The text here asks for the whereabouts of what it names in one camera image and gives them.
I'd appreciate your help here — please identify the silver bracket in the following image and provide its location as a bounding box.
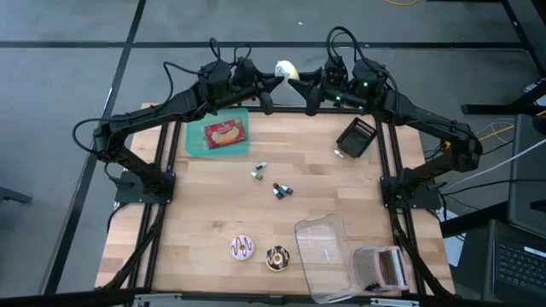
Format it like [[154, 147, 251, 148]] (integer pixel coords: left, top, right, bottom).
[[131, 293, 183, 307], [369, 298, 421, 307]]

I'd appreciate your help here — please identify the yellow cable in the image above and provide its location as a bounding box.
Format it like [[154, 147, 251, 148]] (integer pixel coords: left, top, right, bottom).
[[440, 109, 546, 155]]

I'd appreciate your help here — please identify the green translucent plastic bin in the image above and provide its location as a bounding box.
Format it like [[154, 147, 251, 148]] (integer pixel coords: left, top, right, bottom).
[[184, 107, 252, 158]]

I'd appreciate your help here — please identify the black metal table frame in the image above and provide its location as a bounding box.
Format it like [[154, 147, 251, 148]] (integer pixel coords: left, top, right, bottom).
[[96, 101, 456, 299]]

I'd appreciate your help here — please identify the black desk leg frame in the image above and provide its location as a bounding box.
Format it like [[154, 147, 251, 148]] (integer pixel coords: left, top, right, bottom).
[[460, 0, 546, 116]]

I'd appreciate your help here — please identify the pink mesh basket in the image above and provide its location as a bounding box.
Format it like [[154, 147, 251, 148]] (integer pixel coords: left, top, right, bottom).
[[350, 245, 410, 295]]

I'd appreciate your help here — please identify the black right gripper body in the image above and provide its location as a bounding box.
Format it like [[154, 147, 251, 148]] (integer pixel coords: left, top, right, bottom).
[[305, 56, 349, 117]]

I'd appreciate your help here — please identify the black slotted tray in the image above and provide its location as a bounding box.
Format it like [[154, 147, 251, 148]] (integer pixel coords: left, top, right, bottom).
[[335, 117, 379, 159]]

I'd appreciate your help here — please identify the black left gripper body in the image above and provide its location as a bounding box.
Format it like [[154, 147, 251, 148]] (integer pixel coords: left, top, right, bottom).
[[232, 55, 276, 117]]

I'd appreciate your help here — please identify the white frosted toy donut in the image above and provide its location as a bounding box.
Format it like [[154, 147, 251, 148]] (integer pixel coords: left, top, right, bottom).
[[274, 59, 301, 94]]

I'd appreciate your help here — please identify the red snack packet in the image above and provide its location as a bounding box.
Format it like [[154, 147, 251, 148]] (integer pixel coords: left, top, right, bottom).
[[203, 118, 247, 149]]

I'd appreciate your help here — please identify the pink frosted toy donut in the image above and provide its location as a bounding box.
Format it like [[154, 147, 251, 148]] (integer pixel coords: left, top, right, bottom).
[[230, 235, 256, 261]]

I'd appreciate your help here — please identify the clear plastic bin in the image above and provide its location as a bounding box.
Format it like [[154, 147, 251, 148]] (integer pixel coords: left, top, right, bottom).
[[293, 213, 363, 304]]

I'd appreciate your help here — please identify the chocolate frosted toy donut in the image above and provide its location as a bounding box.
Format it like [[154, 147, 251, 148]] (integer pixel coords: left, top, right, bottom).
[[264, 245, 291, 273]]

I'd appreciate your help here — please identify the white cable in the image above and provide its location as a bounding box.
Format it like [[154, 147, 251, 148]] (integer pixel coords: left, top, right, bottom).
[[443, 136, 546, 188]]

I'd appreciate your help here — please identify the black laptop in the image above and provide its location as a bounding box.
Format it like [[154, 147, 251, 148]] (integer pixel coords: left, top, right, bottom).
[[484, 219, 546, 306]]

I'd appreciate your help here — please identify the black computer case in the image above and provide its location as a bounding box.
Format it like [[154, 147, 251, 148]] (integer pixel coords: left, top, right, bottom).
[[507, 113, 546, 240]]

